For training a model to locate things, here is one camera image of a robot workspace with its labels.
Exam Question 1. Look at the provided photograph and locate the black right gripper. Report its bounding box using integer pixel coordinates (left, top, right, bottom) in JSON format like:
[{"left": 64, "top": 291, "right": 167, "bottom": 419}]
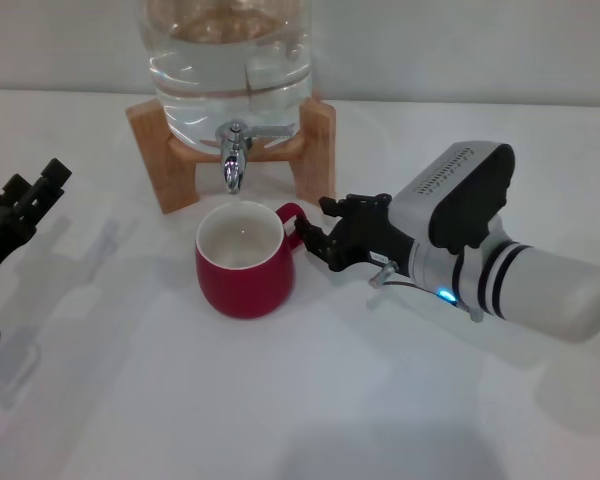
[{"left": 293, "top": 191, "right": 417, "bottom": 279}]

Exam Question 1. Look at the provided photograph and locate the red ceramic cup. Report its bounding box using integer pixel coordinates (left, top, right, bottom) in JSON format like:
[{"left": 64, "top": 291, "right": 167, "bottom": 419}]
[{"left": 194, "top": 200, "right": 309, "bottom": 320}]

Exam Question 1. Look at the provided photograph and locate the chrome faucet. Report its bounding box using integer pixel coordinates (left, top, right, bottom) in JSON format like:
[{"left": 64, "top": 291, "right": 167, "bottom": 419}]
[{"left": 214, "top": 118, "right": 294, "bottom": 196}]

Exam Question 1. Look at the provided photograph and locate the wooden dispenser stand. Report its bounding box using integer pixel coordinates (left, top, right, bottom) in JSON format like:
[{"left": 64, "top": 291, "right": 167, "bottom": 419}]
[{"left": 125, "top": 95, "right": 337, "bottom": 216}]

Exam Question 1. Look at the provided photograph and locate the glass water dispenser jar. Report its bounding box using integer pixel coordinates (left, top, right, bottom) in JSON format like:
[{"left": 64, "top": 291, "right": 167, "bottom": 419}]
[{"left": 138, "top": 0, "right": 315, "bottom": 152}]

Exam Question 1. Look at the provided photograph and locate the grey cable with metal plug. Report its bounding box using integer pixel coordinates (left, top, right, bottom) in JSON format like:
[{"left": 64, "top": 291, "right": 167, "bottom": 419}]
[{"left": 368, "top": 260, "right": 482, "bottom": 322}]

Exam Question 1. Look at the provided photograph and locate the grey black wrist camera box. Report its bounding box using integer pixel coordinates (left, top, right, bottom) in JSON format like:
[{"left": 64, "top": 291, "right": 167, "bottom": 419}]
[{"left": 386, "top": 141, "right": 516, "bottom": 252}]

